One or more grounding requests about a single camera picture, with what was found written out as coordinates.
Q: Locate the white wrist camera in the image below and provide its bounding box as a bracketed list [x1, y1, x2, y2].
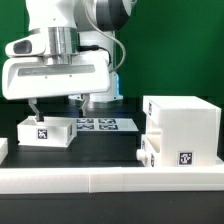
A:
[5, 34, 46, 57]

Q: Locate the white right fence wall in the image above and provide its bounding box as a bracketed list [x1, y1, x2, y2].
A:
[215, 157, 224, 167]

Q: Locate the white front fence wall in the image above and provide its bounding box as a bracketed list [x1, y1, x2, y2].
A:
[0, 165, 224, 194]

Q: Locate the white drawer cabinet frame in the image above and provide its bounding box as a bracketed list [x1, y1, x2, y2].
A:
[143, 96, 221, 167]

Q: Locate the white drawer box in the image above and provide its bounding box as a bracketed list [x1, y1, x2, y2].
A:
[136, 134, 160, 167]
[17, 116, 77, 148]

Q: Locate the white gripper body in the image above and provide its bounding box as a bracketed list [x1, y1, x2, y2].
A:
[2, 53, 110, 100]

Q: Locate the marker tag sheet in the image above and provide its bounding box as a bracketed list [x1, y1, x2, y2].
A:
[77, 118, 138, 132]

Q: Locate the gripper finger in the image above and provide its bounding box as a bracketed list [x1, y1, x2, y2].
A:
[79, 94, 90, 118]
[28, 98, 44, 122]

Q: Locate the white front drawer box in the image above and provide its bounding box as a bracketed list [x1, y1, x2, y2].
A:
[136, 134, 160, 167]

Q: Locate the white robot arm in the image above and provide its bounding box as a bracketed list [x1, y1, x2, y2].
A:
[2, 0, 137, 117]

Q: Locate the white fence wall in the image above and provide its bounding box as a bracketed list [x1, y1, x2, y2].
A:
[215, 157, 224, 167]
[0, 165, 224, 194]
[0, 138, 8, 165]

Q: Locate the white left fence wall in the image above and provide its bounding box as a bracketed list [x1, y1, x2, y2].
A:
[0, 138, 8, 165]

